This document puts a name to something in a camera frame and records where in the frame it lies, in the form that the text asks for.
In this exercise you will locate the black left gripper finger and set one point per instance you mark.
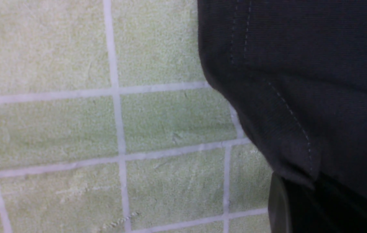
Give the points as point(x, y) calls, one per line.
point(329, 208)

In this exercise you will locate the dark gray long-sleeve top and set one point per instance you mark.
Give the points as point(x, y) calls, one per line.
point(295, 71)

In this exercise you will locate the green checkered table cloth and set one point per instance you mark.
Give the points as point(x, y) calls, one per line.
point(109, 125)

